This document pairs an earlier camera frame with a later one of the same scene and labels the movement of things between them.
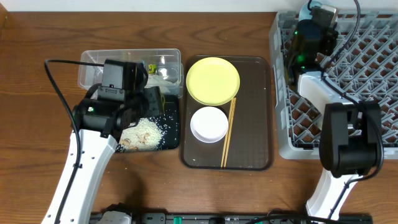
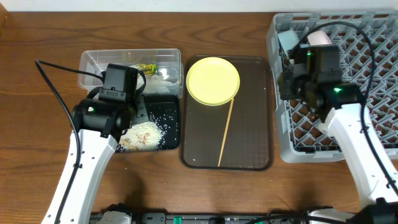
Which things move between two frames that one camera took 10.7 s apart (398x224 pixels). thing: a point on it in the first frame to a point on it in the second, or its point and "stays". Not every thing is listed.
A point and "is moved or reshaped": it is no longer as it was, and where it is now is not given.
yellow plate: x=212 y=81 stays
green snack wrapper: x=152 y=68 stays
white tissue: x=165 y=85 stays
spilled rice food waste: x=145 y=135 stays
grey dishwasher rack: x=365 y=63 stays
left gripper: x=157 y=101 to x=138 y=109
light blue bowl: x=305 y=12 to x=288 y=39
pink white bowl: x=209 y=124 is moved or reshaped
